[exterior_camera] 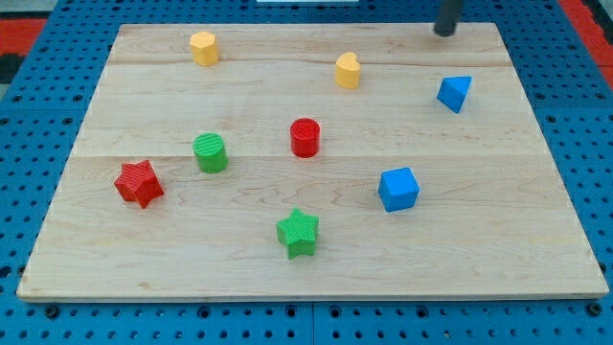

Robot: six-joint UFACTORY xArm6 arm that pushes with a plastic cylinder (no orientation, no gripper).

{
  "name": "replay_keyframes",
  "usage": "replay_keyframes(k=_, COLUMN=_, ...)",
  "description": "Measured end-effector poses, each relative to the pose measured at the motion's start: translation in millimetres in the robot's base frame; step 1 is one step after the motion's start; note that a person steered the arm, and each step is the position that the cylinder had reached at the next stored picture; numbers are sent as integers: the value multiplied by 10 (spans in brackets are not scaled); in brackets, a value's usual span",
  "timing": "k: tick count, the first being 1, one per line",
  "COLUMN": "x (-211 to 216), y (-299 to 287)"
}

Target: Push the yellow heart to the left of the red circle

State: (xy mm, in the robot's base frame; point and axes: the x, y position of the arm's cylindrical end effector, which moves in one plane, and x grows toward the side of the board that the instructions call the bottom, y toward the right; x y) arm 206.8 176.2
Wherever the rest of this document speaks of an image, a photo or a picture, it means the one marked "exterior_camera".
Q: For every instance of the red star block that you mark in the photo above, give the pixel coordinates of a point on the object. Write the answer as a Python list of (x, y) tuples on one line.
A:
[(138, 183)]

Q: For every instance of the blue triangle block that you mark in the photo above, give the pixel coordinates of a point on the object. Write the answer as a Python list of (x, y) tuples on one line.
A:
[(453, 91)]

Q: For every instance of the blue cube block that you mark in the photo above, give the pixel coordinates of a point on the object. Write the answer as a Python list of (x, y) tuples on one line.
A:
[(398, 189)]

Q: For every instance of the red cylinder block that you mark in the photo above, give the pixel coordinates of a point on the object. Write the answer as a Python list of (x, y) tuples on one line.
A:
[(305, 137)]

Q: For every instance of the green cylinder block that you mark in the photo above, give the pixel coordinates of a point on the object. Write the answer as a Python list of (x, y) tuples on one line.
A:
[(209, 151)]

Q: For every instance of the yellow heart block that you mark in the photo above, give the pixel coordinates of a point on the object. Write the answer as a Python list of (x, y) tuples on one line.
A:
[(347, 71)]

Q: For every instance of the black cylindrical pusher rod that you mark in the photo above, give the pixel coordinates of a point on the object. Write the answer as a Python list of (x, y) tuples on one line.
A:
[(448, 17)]

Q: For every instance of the green star block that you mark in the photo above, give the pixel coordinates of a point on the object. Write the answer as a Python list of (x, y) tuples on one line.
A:
[(298, 233)]

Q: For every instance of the yellow hexagon block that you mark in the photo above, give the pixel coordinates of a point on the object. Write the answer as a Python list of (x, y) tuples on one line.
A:
[(204, 48)]

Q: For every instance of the wooden board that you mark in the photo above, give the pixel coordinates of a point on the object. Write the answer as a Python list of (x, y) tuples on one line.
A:
[(313, 162)]

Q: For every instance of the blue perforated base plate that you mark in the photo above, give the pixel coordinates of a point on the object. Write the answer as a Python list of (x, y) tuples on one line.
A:
[(52, 54)]

